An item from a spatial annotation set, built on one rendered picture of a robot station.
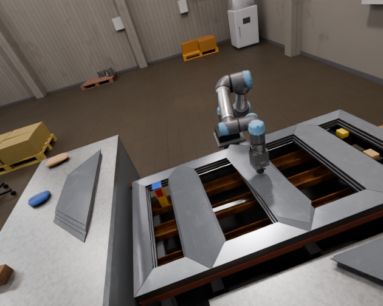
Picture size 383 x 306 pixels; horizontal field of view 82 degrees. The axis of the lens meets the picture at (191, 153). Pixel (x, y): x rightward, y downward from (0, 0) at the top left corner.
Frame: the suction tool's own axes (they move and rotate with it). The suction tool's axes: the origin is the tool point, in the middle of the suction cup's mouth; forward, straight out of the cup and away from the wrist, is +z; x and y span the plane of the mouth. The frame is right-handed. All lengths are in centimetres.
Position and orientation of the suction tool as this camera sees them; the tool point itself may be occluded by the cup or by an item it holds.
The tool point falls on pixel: (259, 170)
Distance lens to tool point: 131.4
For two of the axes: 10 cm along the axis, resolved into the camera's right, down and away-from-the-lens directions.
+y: 9.3, -3.5, 0.8
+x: -2.6, -5.2, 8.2
